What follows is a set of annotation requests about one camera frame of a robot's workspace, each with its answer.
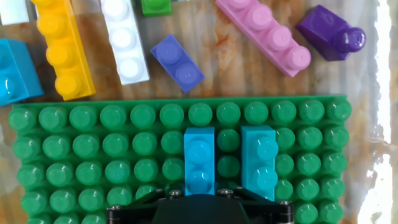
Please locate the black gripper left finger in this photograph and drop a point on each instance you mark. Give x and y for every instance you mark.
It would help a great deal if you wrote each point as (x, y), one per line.
(136, 210)

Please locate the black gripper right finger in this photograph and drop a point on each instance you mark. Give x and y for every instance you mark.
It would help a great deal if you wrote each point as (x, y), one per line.
(267, 210)

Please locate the teal long block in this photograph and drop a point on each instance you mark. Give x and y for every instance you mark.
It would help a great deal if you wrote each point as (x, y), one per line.
(258, 161)

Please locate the sky blue three-stud block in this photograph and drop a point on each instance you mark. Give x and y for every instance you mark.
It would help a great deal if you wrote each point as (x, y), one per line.
(199, 155)

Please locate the green studded baseplate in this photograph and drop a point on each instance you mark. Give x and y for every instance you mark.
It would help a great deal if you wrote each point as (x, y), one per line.
(93, 149)

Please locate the marble pattern mat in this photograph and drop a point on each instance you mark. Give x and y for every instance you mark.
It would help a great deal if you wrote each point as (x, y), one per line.
(236, 68)

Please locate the indigo two-stud block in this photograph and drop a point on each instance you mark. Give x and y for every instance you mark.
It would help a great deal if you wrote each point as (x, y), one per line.
(177, 63)

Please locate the white four-stud long block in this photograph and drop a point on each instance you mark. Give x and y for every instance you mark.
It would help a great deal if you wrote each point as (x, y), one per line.
(124, 43)

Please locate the orange-yellow four-stud long block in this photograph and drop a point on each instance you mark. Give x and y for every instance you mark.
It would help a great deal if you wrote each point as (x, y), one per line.
(62, 53)

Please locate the pink long block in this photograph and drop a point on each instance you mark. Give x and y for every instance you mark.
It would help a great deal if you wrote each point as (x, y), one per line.
(264, 34)

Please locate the blue square four-stud block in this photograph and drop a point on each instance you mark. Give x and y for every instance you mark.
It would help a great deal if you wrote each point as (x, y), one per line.
(15, 74)

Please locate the dark purple sloped block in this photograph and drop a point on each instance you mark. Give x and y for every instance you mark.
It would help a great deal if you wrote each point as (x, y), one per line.
(326, 31)

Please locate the green two-stud block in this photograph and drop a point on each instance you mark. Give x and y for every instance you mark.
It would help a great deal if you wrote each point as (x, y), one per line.
(155, 7)

